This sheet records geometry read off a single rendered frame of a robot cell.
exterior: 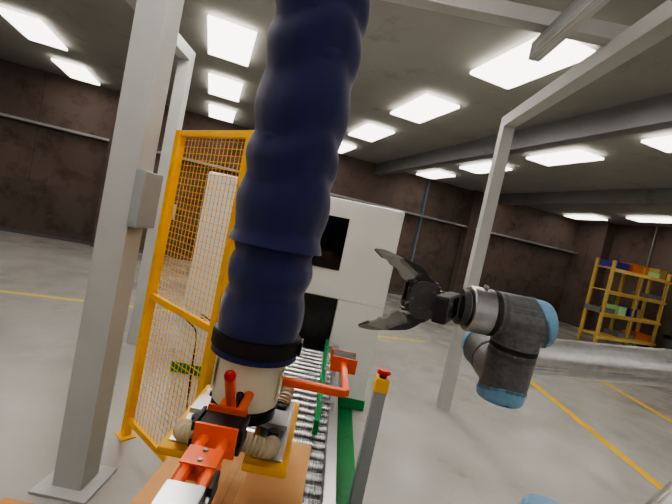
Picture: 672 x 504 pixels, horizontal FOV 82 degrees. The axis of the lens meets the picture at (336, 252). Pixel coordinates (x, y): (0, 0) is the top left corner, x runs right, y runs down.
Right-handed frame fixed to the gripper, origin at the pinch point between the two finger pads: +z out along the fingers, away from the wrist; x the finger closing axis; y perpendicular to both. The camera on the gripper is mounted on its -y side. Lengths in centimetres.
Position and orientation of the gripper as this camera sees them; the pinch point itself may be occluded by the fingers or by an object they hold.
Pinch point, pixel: (365, 287)
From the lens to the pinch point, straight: 73.8
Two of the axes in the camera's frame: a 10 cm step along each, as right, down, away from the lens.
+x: 2.1, -9.8, -0.5
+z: -9.8, -2.1, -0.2
